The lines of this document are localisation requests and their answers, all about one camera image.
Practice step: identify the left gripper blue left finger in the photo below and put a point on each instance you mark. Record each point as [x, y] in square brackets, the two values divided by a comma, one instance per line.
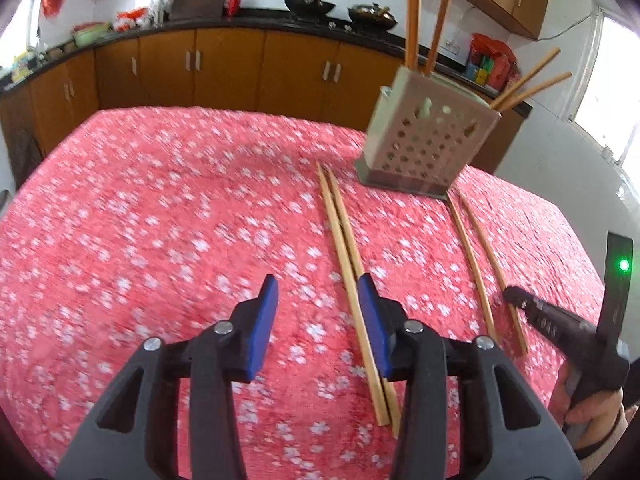
[131, 431]

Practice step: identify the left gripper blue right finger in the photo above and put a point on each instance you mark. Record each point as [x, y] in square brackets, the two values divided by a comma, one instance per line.
[506, 432]

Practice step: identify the bamboo chopstick four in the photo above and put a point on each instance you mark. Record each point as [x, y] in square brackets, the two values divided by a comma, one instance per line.
[374, 382]

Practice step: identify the bamboo chopstick six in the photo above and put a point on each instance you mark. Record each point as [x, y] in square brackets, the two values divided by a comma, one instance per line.
[475, 270]

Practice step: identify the bamboo chopstick eight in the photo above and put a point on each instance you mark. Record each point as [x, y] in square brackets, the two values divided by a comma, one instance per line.
[506, 94]

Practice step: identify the bamboo chopstick three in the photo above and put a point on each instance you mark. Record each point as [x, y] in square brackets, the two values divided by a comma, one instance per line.
[437, 36]

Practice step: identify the bamboo chopstick one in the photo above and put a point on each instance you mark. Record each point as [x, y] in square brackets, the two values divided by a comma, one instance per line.
[411, 10]

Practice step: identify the bamboo chopstick two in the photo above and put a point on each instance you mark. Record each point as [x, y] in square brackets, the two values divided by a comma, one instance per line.
[415, 12]

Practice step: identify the bamboo chopstick nine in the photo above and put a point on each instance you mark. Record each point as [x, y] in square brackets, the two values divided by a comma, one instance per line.
[523, 96]

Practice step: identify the right human hand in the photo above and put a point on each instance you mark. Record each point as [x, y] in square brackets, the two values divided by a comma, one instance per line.
[598, 413]

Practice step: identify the red floral tablecloth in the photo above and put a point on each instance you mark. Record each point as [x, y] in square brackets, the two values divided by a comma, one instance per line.
[158, 221]

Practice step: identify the right window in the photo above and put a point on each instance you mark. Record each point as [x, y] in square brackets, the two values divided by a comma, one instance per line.
[606, 108]

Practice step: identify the beige perforated utensil holder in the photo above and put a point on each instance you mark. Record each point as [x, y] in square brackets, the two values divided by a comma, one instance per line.
[425, 129]

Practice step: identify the red bag on counter corner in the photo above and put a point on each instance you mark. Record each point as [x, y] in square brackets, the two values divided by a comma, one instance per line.
[490, 62]

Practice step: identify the black countertop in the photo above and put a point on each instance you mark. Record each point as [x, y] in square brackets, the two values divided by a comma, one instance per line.
[249, 18]

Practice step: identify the yellow dish soap bottle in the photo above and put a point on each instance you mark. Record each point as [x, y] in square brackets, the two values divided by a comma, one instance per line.
[20, 67]

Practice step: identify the green basin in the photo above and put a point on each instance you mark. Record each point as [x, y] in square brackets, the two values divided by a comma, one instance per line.
[85, 35]

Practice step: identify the black lidded wok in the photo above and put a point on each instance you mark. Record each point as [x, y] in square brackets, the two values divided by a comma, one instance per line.
[372, 18]

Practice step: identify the red white bag on counter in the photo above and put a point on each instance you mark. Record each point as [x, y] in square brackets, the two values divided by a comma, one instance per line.
[132, 19]

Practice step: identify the dark wooden cutting board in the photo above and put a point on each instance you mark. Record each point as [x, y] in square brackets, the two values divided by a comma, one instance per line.
[181, 10]

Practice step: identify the small red bottle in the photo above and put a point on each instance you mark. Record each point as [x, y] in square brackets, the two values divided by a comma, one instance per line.
[233, 7]

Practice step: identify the black wok with handle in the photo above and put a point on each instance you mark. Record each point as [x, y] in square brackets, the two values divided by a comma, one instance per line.
[309, 10]

